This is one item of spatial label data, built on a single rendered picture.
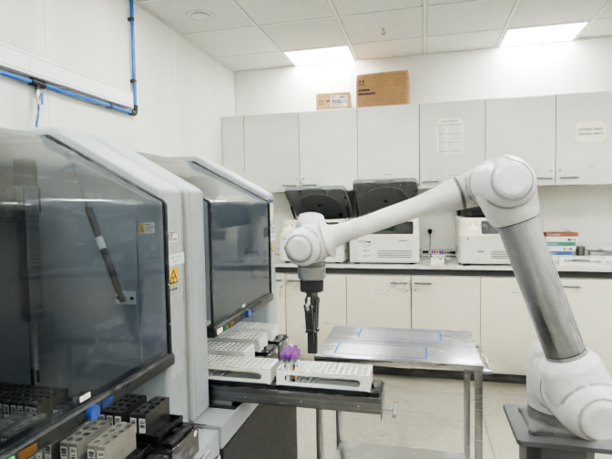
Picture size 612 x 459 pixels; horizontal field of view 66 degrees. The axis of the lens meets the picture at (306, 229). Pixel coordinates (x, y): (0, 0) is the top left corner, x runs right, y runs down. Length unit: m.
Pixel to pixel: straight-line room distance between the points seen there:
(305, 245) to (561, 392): 0.74
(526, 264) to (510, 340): 2.62
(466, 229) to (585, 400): 2.55
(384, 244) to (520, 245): 2.52
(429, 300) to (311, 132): 1.72
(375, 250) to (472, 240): 0.73
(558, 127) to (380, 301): 1.93
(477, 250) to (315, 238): 2.62
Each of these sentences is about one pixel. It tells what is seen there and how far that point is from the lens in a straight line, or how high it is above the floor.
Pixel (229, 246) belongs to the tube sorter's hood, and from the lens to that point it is 1.67.
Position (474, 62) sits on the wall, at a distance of 4.55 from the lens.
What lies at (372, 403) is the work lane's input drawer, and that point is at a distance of 1.51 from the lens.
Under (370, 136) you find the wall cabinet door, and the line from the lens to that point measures 4.09.
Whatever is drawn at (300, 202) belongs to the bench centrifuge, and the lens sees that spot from 4.18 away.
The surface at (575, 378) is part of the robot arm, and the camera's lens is 1.39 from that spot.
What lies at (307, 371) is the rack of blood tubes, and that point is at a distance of 1.54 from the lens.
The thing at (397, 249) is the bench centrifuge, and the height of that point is 1.02.
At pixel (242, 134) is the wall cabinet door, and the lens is 4.37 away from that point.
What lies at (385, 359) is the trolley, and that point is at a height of 0.82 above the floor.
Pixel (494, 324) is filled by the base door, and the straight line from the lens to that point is 3.89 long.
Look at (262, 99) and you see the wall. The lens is 4.73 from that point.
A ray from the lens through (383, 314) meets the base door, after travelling 3.84.
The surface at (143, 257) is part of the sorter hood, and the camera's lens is 1.21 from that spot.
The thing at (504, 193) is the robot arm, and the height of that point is 1.40.
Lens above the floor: 1.38
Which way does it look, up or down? 3 degrees down
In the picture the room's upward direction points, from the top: 1 degrees counter-clockwise
